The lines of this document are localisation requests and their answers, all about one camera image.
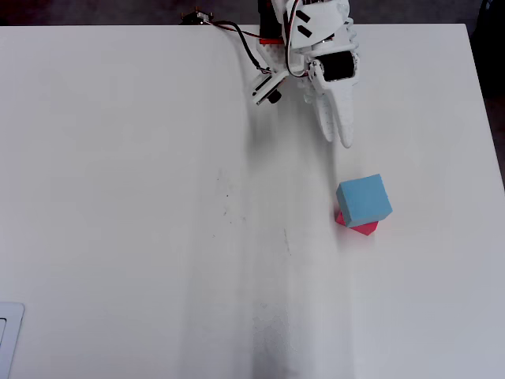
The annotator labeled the blue foam cube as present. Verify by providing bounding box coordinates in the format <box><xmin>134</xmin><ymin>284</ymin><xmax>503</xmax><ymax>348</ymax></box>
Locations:
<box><xmin>335</xmin><ymin>173</ymin><xmax>394</xmax><ymax>229</ymax></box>

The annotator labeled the wrist camera module, white mount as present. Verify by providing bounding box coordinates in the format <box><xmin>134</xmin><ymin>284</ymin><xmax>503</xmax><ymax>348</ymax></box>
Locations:
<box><xmin>250</xmin><ymin>69</ymin><xmax>287</xmax><ymax>107</ymax></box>

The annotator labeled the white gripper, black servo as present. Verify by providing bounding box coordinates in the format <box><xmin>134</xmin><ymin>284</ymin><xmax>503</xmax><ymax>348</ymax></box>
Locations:
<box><xmin>301</xmin><ymin>37</ymin><xmax>361</xmax><ymax>149</ymax></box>

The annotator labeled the small bare circuit board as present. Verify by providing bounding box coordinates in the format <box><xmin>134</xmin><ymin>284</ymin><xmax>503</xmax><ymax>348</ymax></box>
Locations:
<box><xmin>180</xmin><ymin>6</ymin><xmax>215</xmax><ymax>27</ymax></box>

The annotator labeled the black camera cable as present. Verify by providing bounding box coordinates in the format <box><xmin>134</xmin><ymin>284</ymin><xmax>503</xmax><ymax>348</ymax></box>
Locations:
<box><xmin>204</xmin><ymin>20</ymin><xmax>273</xmax><ymax>76</ymax></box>

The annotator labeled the red-white-black servo cable loop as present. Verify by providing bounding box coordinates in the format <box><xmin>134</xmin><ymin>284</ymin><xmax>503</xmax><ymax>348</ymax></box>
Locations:
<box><xmin>281</xmin><ymin>0</ymin><xmax>311</xmax><ymax>78</ymax></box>

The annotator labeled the red servo wire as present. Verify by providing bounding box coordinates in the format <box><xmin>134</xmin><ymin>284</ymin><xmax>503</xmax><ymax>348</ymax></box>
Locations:
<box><xmin>212</xmin><ymin>23</ymin><xmax>264</xmax><ymax>40</ymax></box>

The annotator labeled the red foam cube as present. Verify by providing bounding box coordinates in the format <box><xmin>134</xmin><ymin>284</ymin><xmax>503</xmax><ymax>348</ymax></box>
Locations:
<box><xmin>335</xmin><ymin>209</ymin><xmax>380</xmax><ymax>237</ymax></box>

